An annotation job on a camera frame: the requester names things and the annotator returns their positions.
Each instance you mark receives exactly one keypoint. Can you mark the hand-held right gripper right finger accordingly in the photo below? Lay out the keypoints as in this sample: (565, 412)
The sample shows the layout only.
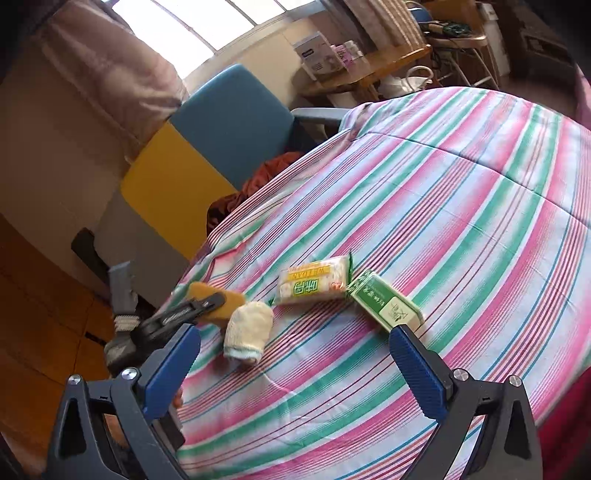
(420, 369)

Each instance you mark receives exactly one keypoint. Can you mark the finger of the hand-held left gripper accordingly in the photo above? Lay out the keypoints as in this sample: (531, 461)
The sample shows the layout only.
(194, 308)

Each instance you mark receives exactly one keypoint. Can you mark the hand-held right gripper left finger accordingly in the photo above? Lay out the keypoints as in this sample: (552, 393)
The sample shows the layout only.
(171, 369)

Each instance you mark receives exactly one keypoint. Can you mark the brown sponge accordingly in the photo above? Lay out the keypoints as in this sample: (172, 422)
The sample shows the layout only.
(234, 305)

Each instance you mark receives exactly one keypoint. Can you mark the white rolled cloth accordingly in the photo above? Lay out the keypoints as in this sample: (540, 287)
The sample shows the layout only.
(247, 330)

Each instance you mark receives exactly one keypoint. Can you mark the green white box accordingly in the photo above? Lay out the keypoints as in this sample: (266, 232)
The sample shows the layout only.
(383, 300)

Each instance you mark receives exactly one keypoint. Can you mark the wooden wardrobe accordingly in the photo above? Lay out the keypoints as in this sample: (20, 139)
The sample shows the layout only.
(37, 300)

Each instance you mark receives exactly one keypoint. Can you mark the yellow snack packet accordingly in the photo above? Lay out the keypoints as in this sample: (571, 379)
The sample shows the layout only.
(314, 281)

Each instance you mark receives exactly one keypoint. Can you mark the grey yellow blue chair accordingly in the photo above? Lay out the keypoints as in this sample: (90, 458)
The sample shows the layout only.
(184, 175)

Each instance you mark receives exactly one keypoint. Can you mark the dark red cloth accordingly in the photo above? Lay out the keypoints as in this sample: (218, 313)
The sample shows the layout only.
(258, 180)

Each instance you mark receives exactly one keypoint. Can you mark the striped blanket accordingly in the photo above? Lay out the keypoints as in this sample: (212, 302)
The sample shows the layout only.
(461, 184)

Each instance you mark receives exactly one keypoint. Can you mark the pink curtain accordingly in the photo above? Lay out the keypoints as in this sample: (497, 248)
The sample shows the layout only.
(115, 60)

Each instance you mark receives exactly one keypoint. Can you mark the window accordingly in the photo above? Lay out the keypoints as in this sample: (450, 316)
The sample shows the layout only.
(194, 37)

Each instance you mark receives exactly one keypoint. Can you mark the white printed box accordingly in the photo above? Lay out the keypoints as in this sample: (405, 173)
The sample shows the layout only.
(316, 57)

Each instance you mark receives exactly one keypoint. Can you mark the wooden desk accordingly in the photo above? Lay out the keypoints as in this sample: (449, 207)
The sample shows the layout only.
(364, 77)

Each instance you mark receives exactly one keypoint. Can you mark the striped side curtain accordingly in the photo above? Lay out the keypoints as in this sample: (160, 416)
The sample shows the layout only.
(383, 23)

